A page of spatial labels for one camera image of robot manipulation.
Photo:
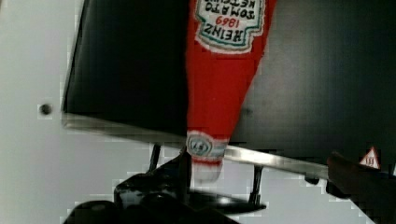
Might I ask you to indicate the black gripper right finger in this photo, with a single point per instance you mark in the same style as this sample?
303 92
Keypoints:
373 193

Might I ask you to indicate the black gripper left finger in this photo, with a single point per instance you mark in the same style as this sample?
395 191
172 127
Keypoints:
159 196

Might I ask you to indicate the red ketchup bottle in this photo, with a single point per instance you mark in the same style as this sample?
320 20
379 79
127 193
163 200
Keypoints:
225 44

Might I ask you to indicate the black steel toaster oven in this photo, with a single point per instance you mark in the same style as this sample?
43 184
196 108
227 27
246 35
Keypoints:
327 81

